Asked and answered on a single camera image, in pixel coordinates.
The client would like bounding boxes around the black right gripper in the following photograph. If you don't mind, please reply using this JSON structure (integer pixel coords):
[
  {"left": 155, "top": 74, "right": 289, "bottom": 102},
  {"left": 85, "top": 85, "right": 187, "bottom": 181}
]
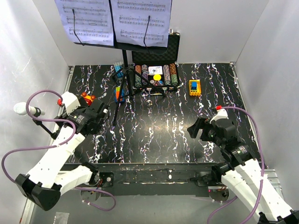
[{"left": 186, "top": 116, "right": 224, "bottom": 148}]

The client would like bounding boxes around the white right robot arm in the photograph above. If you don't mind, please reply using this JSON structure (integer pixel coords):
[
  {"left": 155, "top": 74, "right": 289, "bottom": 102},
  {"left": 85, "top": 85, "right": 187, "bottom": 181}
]
[{"left": 187, "top": 117, "right": 299, "bottom": 224}]

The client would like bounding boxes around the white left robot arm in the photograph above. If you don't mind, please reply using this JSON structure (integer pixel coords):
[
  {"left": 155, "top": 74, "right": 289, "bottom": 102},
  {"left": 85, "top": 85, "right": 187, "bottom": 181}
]
[{"left": 15, "top": 97, "right": 109, "bottom": 211}]

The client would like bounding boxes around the red toy bus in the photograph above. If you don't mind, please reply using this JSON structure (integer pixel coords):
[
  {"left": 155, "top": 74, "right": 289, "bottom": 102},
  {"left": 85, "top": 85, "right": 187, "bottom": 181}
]
[{"left": 81, "top": 92, "right": 96, "bottom": 105}]

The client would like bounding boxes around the blue orange toy block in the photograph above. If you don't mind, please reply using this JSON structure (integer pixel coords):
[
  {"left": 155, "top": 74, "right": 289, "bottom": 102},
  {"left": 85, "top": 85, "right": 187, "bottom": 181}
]
[{"left": 114, "top": 86, "right": 125, "bottom": 103}]

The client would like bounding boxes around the yellow toy block tray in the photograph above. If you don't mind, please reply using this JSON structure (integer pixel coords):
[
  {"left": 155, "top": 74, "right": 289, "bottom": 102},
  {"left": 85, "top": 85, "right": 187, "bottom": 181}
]
[{"left": 189, "top": 80, "right": 201, "bottom": 97}]

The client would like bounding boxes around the light blue toy block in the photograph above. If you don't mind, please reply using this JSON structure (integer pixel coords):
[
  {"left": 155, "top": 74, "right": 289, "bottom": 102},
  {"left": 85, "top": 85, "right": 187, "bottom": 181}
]
[{"left": 114, "top": 61, "right": 124, "bottom": 79}]

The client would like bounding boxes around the black music stand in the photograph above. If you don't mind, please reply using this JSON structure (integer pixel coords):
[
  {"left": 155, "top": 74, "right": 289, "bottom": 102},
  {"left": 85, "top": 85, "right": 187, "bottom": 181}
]
[{"left": 71, "top": 0, "right": 172, "bottom": 126}]

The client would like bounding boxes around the yellow dealer chip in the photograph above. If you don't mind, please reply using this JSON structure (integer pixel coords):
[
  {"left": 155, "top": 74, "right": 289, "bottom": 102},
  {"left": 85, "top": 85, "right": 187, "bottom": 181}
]
[{"left": 153, "top": 74, "right": 162, "bottom": 81}]

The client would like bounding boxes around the black poker chip case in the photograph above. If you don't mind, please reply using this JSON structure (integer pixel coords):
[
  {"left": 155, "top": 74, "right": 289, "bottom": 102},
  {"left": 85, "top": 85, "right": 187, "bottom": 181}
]
[{"left": 132, "top": 33, "right": 180, "bottom": 95}]

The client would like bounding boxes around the white playing card deck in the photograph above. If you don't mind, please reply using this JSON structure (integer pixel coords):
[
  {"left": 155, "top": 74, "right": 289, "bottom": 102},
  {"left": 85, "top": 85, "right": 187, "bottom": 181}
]
[{"left": 148, "top": 66, "right": 163, "bottom": 75}]

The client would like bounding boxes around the right sheet music page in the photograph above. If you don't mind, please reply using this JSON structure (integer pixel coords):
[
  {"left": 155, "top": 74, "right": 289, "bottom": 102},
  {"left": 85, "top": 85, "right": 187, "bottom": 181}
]
[{"left": 110, "top": 0, "right": 172, "bottom": 48}]

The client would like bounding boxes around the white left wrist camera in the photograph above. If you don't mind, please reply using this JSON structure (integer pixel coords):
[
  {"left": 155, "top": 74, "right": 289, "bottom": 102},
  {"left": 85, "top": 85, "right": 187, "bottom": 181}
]
[{"left": 57, "top": 91, "right": 81, "bottom": 115}]

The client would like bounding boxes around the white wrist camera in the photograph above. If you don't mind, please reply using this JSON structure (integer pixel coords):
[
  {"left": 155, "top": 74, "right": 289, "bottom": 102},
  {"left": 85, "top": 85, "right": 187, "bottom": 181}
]
[
  {"left": 210, "top": 106, "right": 228, "bottom": 124},
  {"left": 57, "top": 91, "right": 81, "bottom": 115}
]

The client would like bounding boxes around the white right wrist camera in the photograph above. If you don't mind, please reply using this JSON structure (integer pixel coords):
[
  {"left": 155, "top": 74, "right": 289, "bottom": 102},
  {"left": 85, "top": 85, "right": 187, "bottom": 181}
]
[{"left": 210, "top": 106, "right": 228, "bottom": 124}]

